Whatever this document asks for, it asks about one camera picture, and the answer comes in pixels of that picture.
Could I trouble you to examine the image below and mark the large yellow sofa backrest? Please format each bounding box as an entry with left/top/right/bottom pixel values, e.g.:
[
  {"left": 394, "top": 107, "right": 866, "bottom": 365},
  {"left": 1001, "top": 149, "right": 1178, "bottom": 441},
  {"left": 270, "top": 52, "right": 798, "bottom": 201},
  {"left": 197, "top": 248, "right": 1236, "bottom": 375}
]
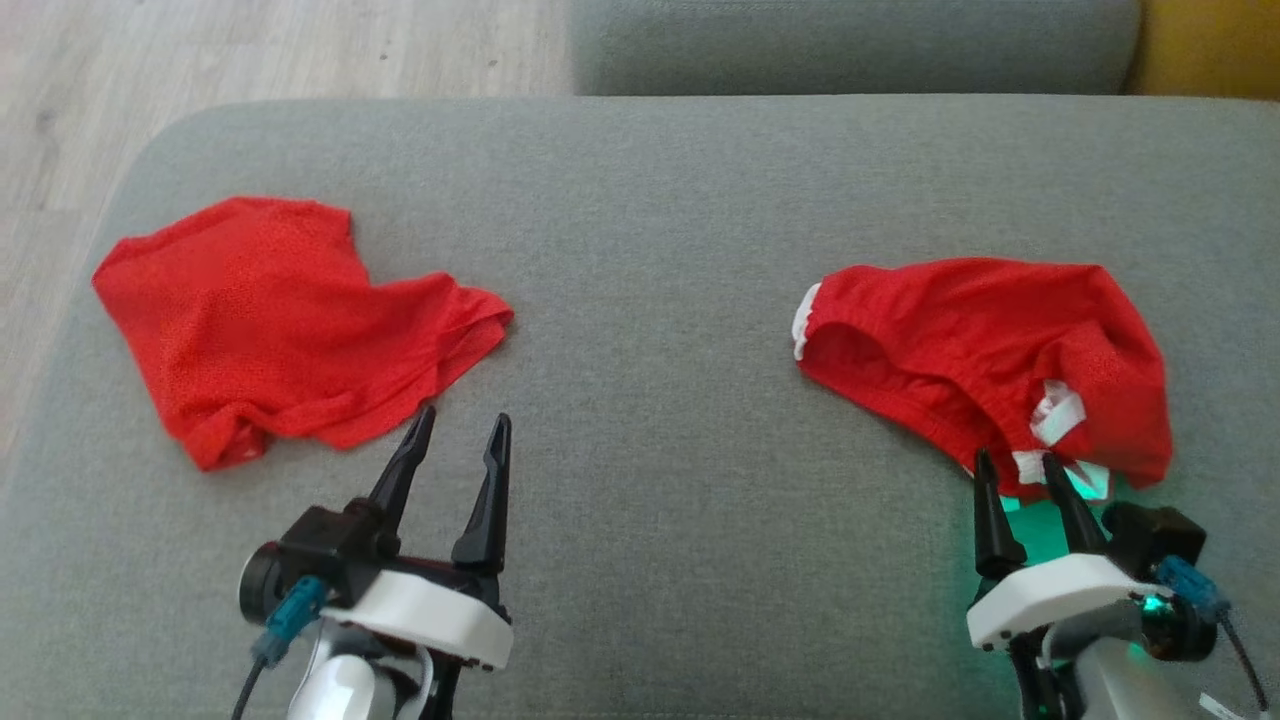
[{"left": 1125, "top": 0, "right": 1280, "bottom": 101}]

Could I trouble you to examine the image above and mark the large grey sofa seat cushion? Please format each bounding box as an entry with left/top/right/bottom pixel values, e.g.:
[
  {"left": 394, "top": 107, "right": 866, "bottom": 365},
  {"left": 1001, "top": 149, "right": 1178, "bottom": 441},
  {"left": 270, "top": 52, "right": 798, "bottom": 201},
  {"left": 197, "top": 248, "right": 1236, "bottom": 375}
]
[{"left": 568, "top": 0, "right": 1144, "bottom": 98}]

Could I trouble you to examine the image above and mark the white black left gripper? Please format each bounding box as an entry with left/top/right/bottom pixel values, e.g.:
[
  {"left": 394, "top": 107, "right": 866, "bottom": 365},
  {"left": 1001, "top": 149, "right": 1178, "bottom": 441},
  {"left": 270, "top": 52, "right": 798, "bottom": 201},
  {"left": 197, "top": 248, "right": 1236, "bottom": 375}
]
[{"left": 345, "top": 404, "right": 515, "bottom": 672}]

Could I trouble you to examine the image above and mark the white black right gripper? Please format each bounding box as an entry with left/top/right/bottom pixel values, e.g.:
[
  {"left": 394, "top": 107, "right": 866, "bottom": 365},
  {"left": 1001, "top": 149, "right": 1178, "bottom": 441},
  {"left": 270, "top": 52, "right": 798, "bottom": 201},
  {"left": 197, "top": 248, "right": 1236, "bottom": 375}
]
[{"left": 966, "top": 448, "right": 1153, "bottom": 653}]

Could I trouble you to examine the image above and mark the red jersey garment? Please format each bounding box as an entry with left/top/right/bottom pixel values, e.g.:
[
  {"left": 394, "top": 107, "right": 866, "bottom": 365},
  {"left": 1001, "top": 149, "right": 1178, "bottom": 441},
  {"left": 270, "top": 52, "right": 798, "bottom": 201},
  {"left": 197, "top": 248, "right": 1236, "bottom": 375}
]
[{"left": 92, "top": 196, "right": 516, "bottom": 473}]

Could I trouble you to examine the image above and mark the red garment with white band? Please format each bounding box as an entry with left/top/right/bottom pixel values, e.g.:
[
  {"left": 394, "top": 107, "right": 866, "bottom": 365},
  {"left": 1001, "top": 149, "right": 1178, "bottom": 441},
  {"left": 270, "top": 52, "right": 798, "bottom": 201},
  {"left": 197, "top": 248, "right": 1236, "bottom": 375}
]
[{"left": 792, "top": 257, "right": 1174, "bottom": 501}]

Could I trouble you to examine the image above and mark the black cable with teal plug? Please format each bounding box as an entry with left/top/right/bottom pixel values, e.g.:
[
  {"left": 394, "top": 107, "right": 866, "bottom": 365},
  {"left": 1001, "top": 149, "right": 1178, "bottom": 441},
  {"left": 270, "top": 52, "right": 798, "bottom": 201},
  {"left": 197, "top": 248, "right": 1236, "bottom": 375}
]
[
  {"left": 232, "top": 575, "right": 331, "bottom": 720},
  {"left": 1155, "top": 556, "right": 1271, "bottom": 713}
]

